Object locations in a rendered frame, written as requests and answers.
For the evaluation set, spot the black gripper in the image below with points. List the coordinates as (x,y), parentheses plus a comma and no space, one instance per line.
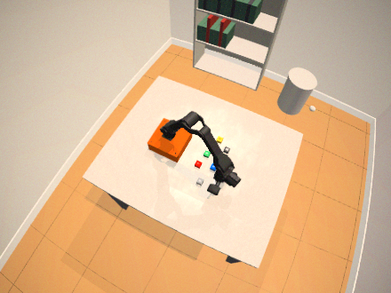
(214,189)

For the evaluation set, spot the green block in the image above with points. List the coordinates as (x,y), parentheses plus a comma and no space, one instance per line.
(206,154)

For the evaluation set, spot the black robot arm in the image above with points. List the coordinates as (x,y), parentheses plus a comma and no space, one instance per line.
(223,164)

